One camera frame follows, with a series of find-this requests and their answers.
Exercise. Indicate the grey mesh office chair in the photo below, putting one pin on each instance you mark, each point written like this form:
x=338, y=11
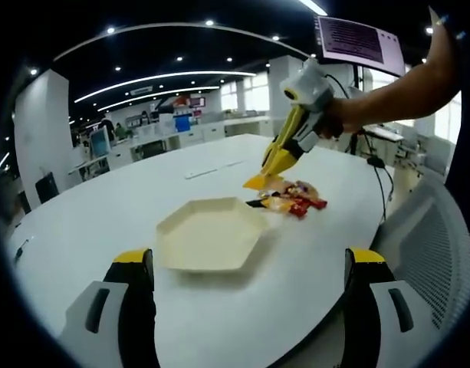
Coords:
x=430, y=260

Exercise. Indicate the person's right hand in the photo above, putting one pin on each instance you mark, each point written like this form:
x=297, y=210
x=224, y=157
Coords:
x=336, y=119

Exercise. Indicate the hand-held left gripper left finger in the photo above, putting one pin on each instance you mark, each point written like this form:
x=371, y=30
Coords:
x=104, y=345

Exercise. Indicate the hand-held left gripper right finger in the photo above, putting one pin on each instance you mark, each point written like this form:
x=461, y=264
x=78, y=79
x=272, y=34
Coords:
x=372, y=345

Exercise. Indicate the black cabinet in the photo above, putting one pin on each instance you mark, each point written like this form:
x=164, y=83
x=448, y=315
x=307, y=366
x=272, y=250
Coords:
x=46, y=188

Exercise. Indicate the wide white square pillar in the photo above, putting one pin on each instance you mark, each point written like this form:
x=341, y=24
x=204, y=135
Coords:
x=39, y=134

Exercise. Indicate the pile of food snacks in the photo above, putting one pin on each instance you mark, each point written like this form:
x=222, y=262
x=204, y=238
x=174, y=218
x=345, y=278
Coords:
x=300, y=203

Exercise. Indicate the long white office counter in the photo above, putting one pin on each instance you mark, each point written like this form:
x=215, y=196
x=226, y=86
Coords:
x=215, y=130

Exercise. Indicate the white-framed display panel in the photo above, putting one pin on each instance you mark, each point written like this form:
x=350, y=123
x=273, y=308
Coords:
x=99, y=142

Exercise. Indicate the round ceiling downlights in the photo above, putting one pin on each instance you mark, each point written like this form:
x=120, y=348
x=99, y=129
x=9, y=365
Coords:
x=209, y=23

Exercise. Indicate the cream hexagonal container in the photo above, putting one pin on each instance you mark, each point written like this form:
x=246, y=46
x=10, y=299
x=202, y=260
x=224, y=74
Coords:
x=211, y=237

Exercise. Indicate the blue storage box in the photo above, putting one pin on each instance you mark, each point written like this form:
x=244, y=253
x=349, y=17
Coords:
x=182, y=123

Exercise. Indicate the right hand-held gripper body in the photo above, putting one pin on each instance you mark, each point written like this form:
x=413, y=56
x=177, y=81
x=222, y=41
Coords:
x=311, y=86

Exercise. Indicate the large dark-screen monitor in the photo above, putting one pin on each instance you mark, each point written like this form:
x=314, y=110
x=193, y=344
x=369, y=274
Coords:
x=353, y=38

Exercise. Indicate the black monitor stand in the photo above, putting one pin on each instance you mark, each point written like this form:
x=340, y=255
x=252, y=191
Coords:
x=360, y=78

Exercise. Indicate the white side desk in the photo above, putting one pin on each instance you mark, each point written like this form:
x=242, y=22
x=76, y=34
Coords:
x=384, y=133

